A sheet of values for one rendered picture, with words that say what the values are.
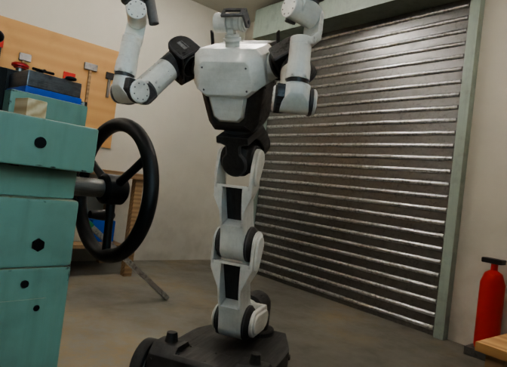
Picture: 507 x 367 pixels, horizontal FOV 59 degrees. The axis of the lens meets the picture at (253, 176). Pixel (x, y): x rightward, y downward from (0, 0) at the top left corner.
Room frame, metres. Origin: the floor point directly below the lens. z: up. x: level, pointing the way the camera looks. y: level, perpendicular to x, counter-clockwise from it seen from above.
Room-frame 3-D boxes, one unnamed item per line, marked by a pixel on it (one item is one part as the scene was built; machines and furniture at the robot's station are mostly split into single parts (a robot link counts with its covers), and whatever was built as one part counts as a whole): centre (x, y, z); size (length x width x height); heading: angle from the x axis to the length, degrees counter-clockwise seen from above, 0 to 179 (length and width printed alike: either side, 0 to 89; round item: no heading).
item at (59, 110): (0.82, 0.42, 0.91); 0.15 x 0.14 x 0.09; 48
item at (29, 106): (0.69, 0.36, 0.92); 0.04 x 0.03 x 0.04; 55
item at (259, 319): (1.97, -0.02, 0.28); 0.21 x 0.20 x 0.13; 160
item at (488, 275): (2.76, -1.54, 0.30); 0.19 x 0.18 x 0.60; 130
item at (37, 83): (0.83, 0.42, 0.99); 0.13 x 0.11 x 0.06; 48
